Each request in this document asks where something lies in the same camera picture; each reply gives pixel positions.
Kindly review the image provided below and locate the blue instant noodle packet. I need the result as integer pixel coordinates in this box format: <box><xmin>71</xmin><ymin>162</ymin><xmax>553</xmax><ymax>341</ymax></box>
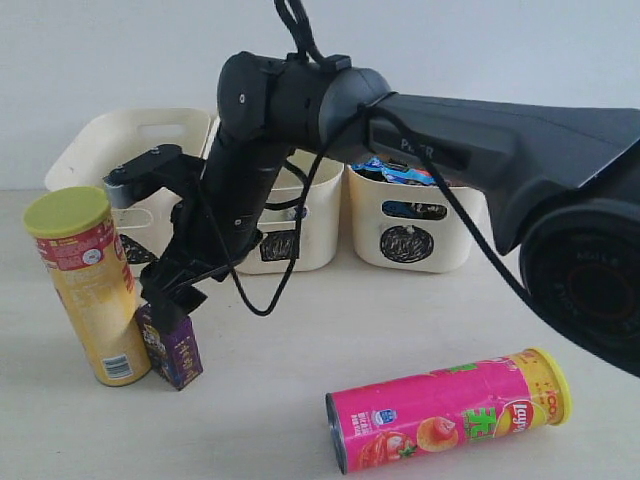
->
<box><xmin>350</xmin><ymin>156</ymin><xmax>435</xmax><ymax>186</ymax></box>

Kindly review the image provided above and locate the cream bin with triangle mark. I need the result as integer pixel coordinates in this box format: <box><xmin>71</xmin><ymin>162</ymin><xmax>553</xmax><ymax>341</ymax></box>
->
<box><xmin>44</xmin><ymin>108</ymin><xmax>212</xmax><ymax>277</ymax></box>

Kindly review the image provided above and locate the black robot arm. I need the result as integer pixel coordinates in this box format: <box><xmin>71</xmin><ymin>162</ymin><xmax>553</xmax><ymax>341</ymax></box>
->
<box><xmin>142</xmin><ymin>52</ymin><xmax>639</xmax><ymax>375</ymax></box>

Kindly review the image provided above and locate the cream bin with square mark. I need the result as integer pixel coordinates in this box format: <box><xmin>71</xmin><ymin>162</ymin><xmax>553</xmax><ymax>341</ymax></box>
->
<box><xmin>236</xmin><ymin>159</ymin><xmax>344</xmax><ymax>275</ymax></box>

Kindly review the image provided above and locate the yellow chips can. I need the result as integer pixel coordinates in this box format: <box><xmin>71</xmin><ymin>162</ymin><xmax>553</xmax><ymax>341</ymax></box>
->
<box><xmin>23</xmin><ymin>186</ymin><xmax>151</xmax><ymax>387</ymax></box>

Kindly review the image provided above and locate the cream bin with circle mark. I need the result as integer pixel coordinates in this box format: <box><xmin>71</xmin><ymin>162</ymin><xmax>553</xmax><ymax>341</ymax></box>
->
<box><xmin>348</xmin><ymin>166</ymin><xmax>474</xmax><ymax>273</ymax></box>

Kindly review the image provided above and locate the pink chips can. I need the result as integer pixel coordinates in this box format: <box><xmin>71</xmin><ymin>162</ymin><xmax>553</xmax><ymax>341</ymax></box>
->
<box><xmin>325</xmin><ymin>348</ymin><xmax>573</xmax><ymax>474</ymax></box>

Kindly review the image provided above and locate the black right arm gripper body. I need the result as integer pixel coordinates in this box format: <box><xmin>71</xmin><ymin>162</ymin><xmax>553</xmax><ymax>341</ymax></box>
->
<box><xmin>157</xmin><ymin>180</ymin><xmax>262</xmax><ymax>280</ymax></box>

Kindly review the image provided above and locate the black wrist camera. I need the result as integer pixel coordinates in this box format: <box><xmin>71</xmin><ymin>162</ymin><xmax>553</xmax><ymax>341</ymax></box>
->
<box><xmin>103</xmin><ymin>144</ymin><xmax>205</xmax><ymax>209</ymax></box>

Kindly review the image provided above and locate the purple juice carton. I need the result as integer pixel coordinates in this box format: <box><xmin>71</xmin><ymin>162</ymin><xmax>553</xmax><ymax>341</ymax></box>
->
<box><xmin>135</xmin><ymin>304</ymin><xmax>203</xmax><ymax>391</ymax></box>

